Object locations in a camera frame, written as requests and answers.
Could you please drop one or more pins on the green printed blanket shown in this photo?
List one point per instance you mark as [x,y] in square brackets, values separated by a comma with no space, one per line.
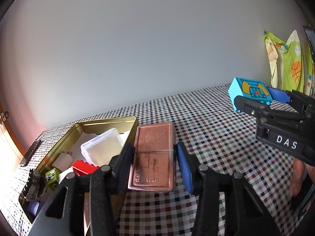
[291,61]

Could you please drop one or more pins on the brown copper case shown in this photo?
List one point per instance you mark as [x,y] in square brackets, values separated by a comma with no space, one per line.
[153,152]

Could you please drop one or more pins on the white charger plug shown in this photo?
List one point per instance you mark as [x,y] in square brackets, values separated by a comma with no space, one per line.
[62,161]

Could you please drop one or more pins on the dark flat object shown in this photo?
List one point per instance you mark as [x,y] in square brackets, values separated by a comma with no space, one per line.
[30,152]

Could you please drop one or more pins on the white cardboard box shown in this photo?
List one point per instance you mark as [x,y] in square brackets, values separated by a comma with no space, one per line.
[64,175]

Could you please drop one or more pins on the person's right hand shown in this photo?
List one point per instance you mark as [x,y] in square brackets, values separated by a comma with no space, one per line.
[298,177]

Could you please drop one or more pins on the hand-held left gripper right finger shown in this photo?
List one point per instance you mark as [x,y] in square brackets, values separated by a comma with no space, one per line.
[184,169]

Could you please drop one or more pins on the purple square box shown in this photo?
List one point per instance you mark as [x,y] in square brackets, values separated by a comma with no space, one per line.
[35,207]

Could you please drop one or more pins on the black hair claw clip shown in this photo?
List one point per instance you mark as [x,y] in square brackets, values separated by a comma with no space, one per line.
[34,185]

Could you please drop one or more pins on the blue printed toy brick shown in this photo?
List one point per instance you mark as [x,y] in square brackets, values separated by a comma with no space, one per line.
[253,88]

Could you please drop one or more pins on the white paper tin liner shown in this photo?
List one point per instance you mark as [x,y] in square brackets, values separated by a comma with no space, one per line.
[124,135]

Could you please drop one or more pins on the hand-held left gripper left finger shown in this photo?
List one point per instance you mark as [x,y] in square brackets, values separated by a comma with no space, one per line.
[123,174]

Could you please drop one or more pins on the green printed toy brick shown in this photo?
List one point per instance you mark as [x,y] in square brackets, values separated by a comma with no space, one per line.
[52,178]

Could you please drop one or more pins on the clear plastic case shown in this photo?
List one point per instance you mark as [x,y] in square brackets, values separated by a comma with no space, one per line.
[103,146]

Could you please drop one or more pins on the red toy brick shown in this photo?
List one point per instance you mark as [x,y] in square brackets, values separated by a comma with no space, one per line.
[82,167]

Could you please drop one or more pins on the checked bed sheet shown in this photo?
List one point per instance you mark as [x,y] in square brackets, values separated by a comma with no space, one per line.
[216,132]

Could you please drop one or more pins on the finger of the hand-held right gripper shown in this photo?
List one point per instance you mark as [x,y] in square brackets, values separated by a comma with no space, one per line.
[246,104]
[278,94]

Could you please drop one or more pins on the gold metal tin box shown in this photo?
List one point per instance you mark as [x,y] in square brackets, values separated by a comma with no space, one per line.
[61,137]

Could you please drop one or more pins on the wooden door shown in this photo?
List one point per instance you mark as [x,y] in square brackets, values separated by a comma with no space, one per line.
[7,137]

